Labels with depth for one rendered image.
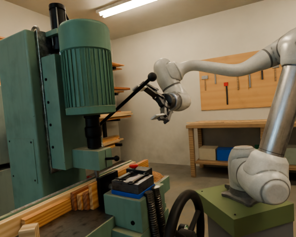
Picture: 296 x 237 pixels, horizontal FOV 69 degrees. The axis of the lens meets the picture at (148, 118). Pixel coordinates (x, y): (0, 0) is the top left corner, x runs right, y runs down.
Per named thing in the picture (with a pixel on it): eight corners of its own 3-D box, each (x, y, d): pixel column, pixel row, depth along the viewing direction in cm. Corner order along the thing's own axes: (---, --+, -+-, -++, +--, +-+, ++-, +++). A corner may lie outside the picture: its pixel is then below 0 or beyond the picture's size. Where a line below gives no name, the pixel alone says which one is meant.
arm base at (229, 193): (236, 184, 131) (236, 175, 130) (272, 197, 111) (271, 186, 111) (214, 192, 122) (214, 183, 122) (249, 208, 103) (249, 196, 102)
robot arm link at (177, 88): (169, 115, 106) (158, 92, 108) (181, 114, 120) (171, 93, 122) (187, 105, 101) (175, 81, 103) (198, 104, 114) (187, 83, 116)
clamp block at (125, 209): (142, 234, 57) (139, 202, 57) (104, 223, 64) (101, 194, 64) (166, 209, 70) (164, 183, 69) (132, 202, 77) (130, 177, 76)
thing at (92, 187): (93, 209, 67) (91, 185, 67) (90, 209, 68) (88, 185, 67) (132, 185, 85) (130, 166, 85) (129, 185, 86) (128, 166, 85)
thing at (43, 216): (26, 235, 56) (24, 220, 56) (22, 233, 57) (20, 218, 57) (148, 167, 109) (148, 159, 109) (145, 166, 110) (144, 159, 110)
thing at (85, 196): (87, 210, 67) (86, 193, 67) (83, 209, 68) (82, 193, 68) (124, 188, 83) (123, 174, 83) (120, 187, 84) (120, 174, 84)
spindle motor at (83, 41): (91, 115, 66) (81, 12, 64) (55, 117, 75) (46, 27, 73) (125, 112, 81) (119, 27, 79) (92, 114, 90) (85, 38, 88)
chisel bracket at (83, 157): (100, 175, 74) (97, 151, 73) (73, 171, 81) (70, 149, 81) (114, 169, 80) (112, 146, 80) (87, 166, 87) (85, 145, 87)
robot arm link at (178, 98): (161, 99, 108) (156, 99, 102) (175, 88, 103) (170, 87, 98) (171, 114, 105) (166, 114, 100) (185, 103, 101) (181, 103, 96)
